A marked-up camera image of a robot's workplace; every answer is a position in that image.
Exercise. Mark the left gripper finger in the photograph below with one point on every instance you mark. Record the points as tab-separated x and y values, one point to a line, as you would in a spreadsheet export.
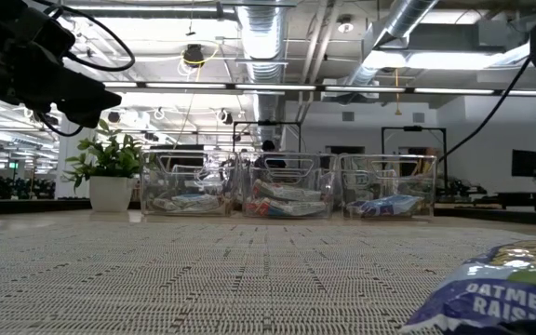
89	102
49	72

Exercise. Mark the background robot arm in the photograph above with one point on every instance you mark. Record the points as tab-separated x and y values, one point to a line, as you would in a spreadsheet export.
465	187

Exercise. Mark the green plant in white pot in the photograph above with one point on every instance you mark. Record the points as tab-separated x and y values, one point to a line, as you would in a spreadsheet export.
110	193

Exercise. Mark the clear plastic bin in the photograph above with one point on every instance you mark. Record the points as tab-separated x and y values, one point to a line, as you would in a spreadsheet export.
289	163
189	160
386	167

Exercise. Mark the black overhead light beam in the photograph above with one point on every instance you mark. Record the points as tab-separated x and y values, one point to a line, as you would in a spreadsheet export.
231	86

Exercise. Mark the person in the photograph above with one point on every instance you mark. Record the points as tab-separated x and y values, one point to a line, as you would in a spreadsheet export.
268	148

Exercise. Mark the grey woven mat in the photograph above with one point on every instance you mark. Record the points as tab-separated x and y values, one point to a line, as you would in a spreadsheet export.
156	279

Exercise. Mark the black background monitor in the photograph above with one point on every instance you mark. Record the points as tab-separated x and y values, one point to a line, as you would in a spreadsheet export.
526	163

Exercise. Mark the dark background table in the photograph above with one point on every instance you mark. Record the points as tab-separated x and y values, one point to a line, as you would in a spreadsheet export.
528	197

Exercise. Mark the black overhead camera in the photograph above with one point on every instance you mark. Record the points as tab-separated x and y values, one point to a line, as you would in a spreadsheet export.
193	55

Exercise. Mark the black background station frame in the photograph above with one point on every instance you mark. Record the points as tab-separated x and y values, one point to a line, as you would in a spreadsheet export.
412	128
268	123

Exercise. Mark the wide silver ventilation duct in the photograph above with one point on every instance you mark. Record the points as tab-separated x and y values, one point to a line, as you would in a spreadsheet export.
263	37

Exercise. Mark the slanted silver ventilation duct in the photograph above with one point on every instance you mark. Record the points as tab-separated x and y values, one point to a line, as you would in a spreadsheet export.
407	16

